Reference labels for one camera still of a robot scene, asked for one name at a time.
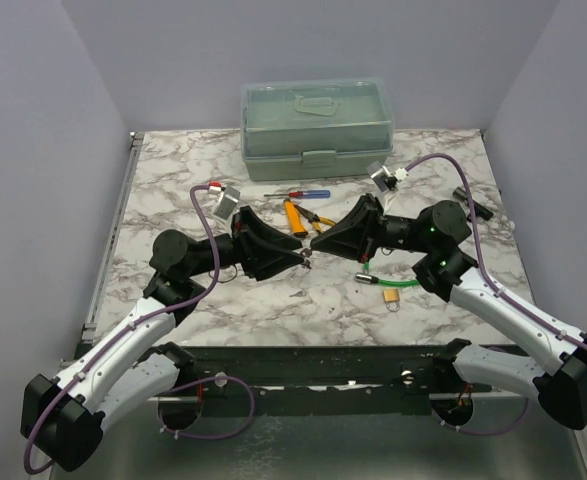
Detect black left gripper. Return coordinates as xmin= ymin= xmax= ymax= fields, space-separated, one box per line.
xmin=187 ymin=206 xmax=305 ymax=280

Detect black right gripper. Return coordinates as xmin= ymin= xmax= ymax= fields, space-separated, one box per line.
xmin=311 ymin=194 xmax=433 ymax=264

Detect green cable lock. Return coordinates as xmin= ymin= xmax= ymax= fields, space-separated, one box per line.
xmin=355 ymin=262 xmax=419 ymax=289

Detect silver key bunch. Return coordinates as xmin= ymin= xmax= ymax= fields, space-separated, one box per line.
xmin=300 ymin=248 xmax=312 ymax=269

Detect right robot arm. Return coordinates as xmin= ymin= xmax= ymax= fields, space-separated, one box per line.
xmin=311 ymin=194 xmax=587 ymax=430

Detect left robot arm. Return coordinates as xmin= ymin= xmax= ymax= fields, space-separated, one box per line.
xmin=20 ymin=207 xmax=305 ymax=474

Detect orange utility knife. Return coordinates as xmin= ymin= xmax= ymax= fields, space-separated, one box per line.
xmin=283 ymin=199 xmax=308 ymax=238

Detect blue red screwdriver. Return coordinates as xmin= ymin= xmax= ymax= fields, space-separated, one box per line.
xmin=264 ymin=189 xmax=331 ymax=199

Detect brass padlock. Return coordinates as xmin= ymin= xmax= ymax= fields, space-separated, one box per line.
xmin=383 ymin=289 xmax=400 ymax=312

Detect green plastic toolbox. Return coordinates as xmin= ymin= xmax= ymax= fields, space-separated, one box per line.
xmin=241 ymin=78 xmax=395 ymax=181

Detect black small tool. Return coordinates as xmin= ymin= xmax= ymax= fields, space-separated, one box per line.
xmin=451 ymin=187 xmax=494 ymax=221

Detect yellow handled pliers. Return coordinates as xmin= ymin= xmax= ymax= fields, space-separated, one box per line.
xmin=294 ymin=204 xmax=335 ymax=234

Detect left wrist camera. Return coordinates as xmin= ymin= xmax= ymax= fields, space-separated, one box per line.
xmin=213 ymin=186 xmax=241 ymax=222

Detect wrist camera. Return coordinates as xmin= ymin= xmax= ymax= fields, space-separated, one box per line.
xmin=213 ymin=186 xmax=241 ymax=222
xmin=367 ymin=162 xmax=398 ymax=193

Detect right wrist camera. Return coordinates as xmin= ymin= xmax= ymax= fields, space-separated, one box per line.
xmin=367 ymin=162 xmax=398 ymax=193

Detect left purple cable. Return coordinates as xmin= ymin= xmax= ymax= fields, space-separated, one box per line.
xmin=24 ymin=183 xmax=257 ymax=475

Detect purple cable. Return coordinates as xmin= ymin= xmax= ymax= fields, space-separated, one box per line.
xmin=402 ymin=153 xmax=587 ymax=436
xmin=24 ymin=183 xmax=257 ymax=475

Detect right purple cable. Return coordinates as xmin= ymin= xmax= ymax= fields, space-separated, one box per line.
xmin=402 ymin=153 xmax=587 ymax=436

